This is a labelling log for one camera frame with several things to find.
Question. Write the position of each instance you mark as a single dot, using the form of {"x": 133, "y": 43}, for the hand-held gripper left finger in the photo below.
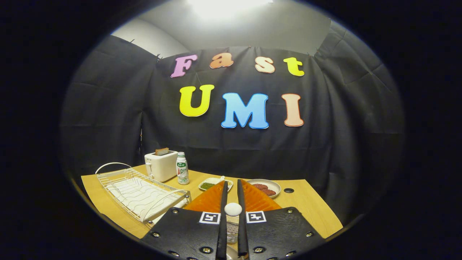
{"x": 184, "y": 234}

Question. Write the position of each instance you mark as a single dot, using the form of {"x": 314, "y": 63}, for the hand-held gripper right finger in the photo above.
{"x": 281, "y": 234}

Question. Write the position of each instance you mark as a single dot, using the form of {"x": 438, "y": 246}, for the beige plate with meat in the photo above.
{"x": 275, "y": 186}

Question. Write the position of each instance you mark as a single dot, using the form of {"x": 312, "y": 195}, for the white divided bean dish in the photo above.
{"x": 207, "y": 185}

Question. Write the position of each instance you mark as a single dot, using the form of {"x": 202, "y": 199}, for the red meat patty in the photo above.
{"x": 270, "y": 192}
{"x": 260, "y": 186}

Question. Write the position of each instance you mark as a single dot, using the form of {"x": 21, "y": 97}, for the white drip tray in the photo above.
{"x": 144, "y": 196}

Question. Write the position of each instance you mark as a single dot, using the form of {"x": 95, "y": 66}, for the white green label bottle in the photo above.
{"x": 182, "y": 169}

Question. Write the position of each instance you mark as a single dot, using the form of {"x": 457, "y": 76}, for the white toaster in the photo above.
{"x": 162, "y": 168}

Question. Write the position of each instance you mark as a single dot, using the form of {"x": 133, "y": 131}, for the brown bread slice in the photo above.
{"x": 162, "y": 151}

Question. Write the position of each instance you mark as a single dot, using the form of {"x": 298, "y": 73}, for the black backdrop cloth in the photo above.
{"x": 325, "y": 126}

